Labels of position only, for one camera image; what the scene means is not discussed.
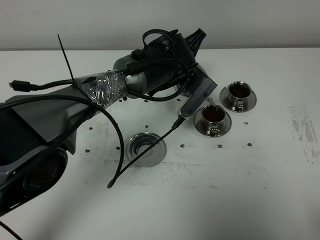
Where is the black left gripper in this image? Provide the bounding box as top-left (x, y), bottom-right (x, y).
top-left (124, 28), bottom-right (207, 97)

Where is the stainless steel teapot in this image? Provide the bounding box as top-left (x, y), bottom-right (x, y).
top-left (180, 76), bottom-right (218, 116)

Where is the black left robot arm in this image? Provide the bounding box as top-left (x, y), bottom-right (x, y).
top-left (0, 29), bottom-right (208, 215)

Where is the far stainless steel teacup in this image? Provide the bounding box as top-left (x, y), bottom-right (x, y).
top-left (228, 81), bottom-right (252, 99)

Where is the stainless steel teacup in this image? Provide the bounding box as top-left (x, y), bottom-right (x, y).
top-left (202, 105), bottom-right (225, 123)
top-left (228, 81), bottom-right (252, 99)

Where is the near stainless steel teacup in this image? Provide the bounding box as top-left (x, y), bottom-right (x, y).
top-left (202, 105), bottom-right (225, 123)

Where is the round steel teapot coaster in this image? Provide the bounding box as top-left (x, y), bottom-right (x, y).
top-left (126, 132), bottom-right (168, 168)

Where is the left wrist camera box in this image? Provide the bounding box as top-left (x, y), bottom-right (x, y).
top-left (179, 65), bottom-right (218, 119)

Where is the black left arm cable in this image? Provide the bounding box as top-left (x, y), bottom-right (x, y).
top-left (0, 29), bottom-right (191, 189)

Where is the black cable tie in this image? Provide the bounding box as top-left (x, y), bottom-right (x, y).
top-left (57, 34), bottom-right (76, 87)

